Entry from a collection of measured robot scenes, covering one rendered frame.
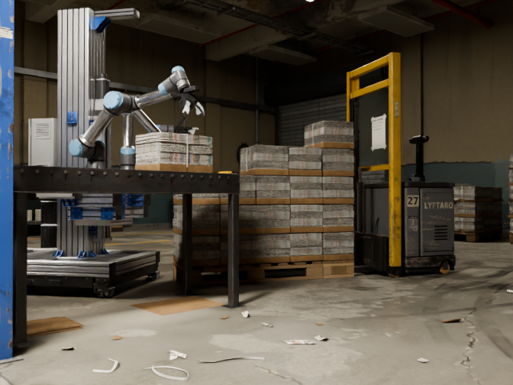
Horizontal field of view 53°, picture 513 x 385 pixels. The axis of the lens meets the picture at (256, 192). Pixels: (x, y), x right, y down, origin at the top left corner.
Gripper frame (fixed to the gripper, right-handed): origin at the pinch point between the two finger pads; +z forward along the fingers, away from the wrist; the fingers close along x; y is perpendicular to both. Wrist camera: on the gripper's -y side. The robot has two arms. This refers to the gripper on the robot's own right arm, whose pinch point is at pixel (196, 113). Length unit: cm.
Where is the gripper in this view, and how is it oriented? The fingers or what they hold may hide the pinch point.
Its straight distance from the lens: 305.6
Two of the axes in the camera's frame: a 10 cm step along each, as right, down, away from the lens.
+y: -5.7, 5.2, 6.3
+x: -7.4, 0.0, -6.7
